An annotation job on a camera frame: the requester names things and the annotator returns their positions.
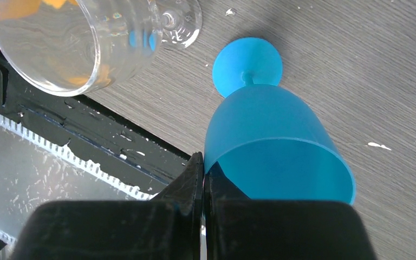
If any blue wine glass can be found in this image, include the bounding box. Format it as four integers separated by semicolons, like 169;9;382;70
204;37;355;204

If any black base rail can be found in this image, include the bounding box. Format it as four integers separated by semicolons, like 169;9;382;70
0;52;190;200

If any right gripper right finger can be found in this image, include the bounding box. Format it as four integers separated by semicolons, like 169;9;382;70
204;164;377;259

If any clear wine glass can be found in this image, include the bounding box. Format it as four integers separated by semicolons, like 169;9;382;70
0;0;203;96

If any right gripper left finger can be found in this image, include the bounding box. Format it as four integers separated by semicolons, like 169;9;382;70
10;152;204;259

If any yellow wine glass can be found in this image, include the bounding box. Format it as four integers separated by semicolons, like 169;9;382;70
0;0;78;19

